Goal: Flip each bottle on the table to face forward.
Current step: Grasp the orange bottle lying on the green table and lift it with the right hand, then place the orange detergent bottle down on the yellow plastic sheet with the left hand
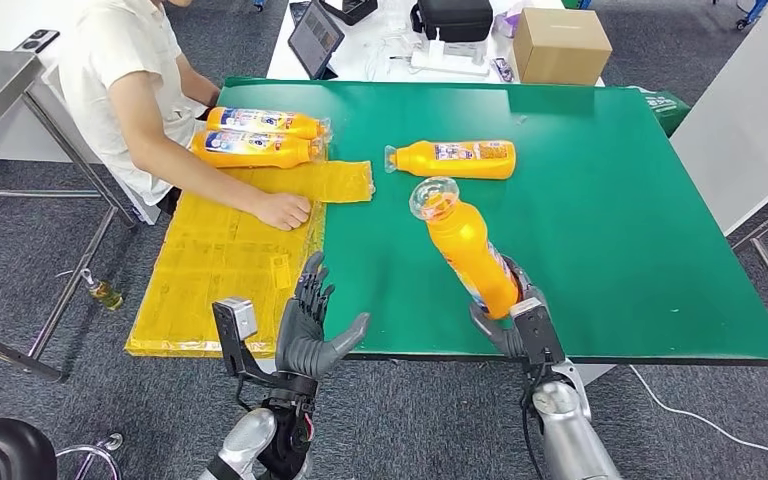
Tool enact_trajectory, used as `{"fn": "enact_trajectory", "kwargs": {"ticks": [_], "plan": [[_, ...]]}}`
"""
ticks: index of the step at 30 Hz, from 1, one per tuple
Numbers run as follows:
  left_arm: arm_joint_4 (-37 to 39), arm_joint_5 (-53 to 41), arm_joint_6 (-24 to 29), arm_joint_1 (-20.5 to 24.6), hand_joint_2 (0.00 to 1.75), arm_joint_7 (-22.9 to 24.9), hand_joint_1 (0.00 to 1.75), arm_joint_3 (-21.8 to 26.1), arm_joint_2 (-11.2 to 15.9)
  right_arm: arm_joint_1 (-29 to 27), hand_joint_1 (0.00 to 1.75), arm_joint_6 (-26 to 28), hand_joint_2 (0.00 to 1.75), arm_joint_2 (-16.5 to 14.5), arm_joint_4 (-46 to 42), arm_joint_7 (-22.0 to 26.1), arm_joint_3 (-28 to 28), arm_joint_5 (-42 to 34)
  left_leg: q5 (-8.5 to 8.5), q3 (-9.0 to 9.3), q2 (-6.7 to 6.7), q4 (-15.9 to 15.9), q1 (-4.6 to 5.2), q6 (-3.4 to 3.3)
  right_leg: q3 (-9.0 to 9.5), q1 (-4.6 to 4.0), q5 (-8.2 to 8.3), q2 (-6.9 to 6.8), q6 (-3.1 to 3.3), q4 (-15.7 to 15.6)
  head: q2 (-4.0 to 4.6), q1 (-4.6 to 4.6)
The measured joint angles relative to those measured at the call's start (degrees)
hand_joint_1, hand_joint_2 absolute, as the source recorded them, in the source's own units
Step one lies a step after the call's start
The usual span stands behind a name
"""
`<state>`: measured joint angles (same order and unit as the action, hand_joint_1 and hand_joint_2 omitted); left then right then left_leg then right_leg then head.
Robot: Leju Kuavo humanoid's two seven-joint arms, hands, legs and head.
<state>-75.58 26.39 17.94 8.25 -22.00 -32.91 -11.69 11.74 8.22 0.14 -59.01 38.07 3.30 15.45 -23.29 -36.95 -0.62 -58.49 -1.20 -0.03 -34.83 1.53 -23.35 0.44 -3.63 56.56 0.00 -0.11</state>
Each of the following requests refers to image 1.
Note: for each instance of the person's right hand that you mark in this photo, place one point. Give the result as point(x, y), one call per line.
point(281, 212)

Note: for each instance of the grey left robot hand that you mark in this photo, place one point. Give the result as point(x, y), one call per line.
point(301, 344)

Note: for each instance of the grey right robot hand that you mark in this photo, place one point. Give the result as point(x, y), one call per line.
point(493, 331)

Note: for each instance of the orange detergent bottle clear cap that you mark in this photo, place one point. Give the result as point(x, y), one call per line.
point(304, 126)
point(225, 156)
point(470, 258)
point(424, 162)

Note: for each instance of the person's right forearm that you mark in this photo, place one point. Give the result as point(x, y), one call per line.
point(192, 175)

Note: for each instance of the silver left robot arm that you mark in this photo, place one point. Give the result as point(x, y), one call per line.
point(245, 444)

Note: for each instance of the person's left forearm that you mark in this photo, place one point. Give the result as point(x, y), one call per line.
point(197, 83)

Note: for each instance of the small glass bottle yellow liquid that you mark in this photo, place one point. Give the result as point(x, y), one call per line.
point(104, 296)

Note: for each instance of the yellow taped cardboard mat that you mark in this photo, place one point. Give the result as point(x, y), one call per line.
point(225, 278)

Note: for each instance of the white table leg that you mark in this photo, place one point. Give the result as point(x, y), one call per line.
point(599, 373)

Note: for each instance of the green table mat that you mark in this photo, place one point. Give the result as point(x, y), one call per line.
point(622, 232)

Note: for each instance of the white table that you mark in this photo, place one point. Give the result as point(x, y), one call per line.
point(371, 60)

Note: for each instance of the black tablet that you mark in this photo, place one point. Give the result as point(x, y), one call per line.
point(316, 36)

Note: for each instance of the black device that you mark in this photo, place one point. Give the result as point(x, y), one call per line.
point(352, 9)

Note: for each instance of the person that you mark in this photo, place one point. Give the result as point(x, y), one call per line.
point(112, 73)

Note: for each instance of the white power strip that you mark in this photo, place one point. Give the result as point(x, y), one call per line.
point(449, 63)

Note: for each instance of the black carrying case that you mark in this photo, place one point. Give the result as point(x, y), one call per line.
point(455, 20)

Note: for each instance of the small printed packet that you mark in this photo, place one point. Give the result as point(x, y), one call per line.
point(502, 69)

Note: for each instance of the green bag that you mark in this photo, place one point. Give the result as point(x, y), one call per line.
point(664, 108)

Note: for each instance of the brown cardboard box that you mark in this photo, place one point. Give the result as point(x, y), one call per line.
point(561, 46)

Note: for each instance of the purple tissue pack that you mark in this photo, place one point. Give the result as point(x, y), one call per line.
point(508, 24)

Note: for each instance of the black ribbed round stool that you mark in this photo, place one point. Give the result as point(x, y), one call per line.
point(0, 454)

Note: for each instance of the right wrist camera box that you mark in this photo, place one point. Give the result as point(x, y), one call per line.
point(536, 334)

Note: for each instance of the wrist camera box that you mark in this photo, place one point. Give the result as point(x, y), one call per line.
point(235, 324)
point(536, 334)

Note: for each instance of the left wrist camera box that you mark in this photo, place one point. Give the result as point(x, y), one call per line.
point(235, 324)

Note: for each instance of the blue wheeled frame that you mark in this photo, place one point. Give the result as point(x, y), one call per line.
point(752, 13)

